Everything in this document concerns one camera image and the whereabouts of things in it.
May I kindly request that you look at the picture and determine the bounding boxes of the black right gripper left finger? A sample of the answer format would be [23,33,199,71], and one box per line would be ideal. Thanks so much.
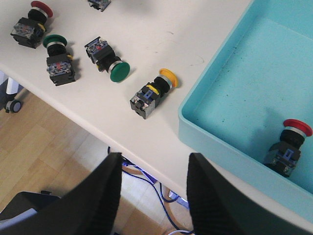
[0,153,122,235]

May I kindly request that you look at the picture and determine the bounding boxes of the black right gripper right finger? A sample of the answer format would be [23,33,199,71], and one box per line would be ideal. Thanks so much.
[187,153,310,235]

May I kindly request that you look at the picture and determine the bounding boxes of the red button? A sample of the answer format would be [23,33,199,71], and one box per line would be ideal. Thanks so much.
[263,118,313,178]
[10,0,53,49]

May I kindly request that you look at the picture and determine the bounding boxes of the yellow button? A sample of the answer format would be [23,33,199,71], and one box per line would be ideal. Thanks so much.
[130,69,179,119]
[88,0,111,12]

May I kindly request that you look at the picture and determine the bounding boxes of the turquoise plastic box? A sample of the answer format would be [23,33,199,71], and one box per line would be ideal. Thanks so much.
[179,0,313,221]

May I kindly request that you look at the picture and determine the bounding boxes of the white caster chair leg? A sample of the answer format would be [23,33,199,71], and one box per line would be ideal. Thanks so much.
[0,71,23,113]

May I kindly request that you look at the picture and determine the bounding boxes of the green button front left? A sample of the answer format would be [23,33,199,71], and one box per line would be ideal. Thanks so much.
[43,34,76,86]

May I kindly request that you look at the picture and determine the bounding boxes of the green button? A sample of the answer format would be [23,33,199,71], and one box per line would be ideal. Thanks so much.
[43,34,76,86]
[84,37,130,83]

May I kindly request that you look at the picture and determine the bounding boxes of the green button centre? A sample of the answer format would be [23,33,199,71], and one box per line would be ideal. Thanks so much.
[84,37,130,83]

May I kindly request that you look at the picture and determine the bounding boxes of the blue cable under table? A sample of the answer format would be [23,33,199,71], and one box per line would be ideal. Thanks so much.
[121,159,194,235]

